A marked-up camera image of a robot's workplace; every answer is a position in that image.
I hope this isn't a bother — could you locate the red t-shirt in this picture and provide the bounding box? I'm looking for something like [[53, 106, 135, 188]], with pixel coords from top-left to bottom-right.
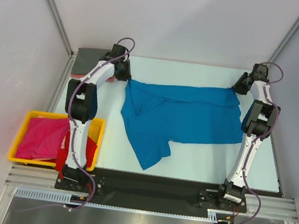
[[55, 132, 98, 180]]

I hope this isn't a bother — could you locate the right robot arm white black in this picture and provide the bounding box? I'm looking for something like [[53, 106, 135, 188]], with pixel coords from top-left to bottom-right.
[[216, 73, 280, 209]]

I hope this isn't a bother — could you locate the yellow plastic bin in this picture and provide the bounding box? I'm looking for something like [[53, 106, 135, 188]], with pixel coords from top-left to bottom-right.
[[6, 107, 108, 173]]

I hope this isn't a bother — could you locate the folded salmon pink t-shirt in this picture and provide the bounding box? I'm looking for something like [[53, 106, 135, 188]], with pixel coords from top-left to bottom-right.
[[70, 73, 115, 82]]

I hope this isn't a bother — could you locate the folded grey t-shirt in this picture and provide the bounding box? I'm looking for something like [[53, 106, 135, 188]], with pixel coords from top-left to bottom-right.
[[71, 48, 109, 75]]

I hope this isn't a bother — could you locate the aluminium front rail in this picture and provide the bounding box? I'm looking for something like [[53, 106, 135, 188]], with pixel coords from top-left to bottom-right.
[[5, 164, 298, 222]]

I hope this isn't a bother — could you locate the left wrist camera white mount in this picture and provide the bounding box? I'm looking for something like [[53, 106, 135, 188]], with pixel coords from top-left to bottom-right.
[[109, 44, 128, 59]]

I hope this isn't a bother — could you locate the magenta t-shirt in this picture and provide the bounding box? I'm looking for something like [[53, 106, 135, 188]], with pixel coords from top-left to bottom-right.
[[15, 117, 70, 160]]

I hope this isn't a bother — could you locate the grey slotted cable duct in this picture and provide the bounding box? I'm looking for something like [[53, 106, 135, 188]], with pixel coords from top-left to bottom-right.
[[16, 187, 234, 224]]

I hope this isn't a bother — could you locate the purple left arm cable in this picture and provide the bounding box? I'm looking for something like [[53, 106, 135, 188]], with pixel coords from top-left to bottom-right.
[[55, 31, 137, 215]]

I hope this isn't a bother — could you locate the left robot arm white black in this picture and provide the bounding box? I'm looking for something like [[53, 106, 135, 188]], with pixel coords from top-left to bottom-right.
[[62, 53, 131, 190]]

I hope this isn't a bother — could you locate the right aluminium frame post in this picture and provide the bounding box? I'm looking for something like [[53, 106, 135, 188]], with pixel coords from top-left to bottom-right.
[[268, 15, 299, 73]]

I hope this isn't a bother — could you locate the blue t-shirt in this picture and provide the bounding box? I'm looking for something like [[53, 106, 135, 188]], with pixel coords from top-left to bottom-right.
[[121, 79, 243, 170]]

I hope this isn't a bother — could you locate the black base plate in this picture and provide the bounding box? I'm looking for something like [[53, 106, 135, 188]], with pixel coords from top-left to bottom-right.
[[53, 163, 250, 223]]

